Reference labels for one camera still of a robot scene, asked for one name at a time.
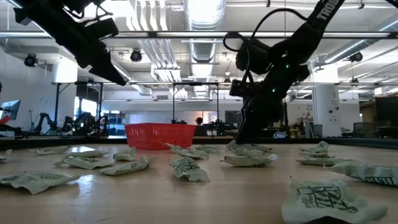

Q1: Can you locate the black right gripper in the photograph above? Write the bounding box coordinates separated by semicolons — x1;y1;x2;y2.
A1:
235;73;307;144

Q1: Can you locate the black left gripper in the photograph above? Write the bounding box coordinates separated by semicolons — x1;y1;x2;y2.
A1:
51;18;127;86

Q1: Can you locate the dark chalkboard panel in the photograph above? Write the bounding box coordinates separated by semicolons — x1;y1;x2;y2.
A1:
224;110;243;128

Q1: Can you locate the black ceiling spotlight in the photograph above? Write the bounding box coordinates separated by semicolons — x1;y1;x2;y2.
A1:
24;53;38;68
129;49;143;63
348;51;364;63

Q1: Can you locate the person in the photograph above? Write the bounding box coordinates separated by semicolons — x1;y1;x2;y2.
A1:
193;116;208;137

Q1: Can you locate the hanging fluorescent light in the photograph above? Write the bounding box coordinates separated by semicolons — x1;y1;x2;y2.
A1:
151;63;183;83

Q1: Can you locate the red plastic basket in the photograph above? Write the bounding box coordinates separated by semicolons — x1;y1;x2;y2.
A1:
124;123;197;151

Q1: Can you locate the tilted computer monitor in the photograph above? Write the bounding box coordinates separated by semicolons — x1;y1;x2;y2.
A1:
0;99;22;121

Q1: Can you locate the black cabinet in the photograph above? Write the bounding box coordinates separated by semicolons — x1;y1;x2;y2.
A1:
374;96;398;139

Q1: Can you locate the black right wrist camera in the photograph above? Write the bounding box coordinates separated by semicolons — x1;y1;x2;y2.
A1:
229;79;261;98

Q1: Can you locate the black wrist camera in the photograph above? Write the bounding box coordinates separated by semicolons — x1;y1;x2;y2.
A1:
229;79;261;98
91;17;119;41

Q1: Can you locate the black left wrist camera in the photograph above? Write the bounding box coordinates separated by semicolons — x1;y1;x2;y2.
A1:
91;17;119;41

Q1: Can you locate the black background rig frame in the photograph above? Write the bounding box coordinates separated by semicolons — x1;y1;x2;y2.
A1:
52;81;105;137
172;82;220;138

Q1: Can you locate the black right camera cable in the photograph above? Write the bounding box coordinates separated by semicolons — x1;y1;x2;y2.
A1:
222;7;309;85

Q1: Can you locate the black metal table frame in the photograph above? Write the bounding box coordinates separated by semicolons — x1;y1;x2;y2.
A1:
0;136;398;151

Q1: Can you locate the silver ceiling air duct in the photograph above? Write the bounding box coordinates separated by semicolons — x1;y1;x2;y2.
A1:
183;0;227;99

